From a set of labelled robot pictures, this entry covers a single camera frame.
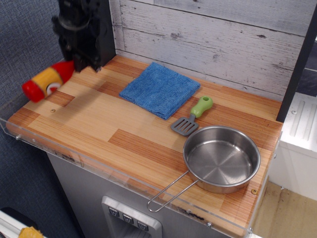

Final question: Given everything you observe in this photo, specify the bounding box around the clear acrylic table guard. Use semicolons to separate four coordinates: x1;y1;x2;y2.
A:
0;34;283;236

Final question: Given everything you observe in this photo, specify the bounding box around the dark left support post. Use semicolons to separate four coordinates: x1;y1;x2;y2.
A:
99;0;116;66

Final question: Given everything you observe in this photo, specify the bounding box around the blue folded cloth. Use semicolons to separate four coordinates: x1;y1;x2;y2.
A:
119;62;200;120

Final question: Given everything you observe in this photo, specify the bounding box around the dark support post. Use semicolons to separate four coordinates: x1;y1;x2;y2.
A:
276;6;317;122
99;0;116;66

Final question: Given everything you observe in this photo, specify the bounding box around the stainless steel pan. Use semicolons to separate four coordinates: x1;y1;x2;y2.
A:
147;125;262;213

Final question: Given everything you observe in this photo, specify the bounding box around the green handled grey spatula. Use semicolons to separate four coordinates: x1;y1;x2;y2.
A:
170;96;213;136

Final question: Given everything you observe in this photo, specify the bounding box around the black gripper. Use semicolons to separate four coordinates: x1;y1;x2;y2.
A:
52;15;102;72

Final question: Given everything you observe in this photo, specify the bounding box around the grey cabinet with dispenser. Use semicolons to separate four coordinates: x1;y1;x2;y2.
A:
48;154;226;238

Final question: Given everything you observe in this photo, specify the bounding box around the red toy sauce bottle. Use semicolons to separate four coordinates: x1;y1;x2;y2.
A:
22;60;75;103

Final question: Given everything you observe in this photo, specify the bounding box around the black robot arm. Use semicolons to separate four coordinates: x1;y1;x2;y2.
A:
52;0;102;72

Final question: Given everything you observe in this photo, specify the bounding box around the white ribbed side counter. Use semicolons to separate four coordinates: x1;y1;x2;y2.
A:
269;93;317;200

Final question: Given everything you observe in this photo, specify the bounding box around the dark right support post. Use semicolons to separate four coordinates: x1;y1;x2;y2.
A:
276;6;317;122

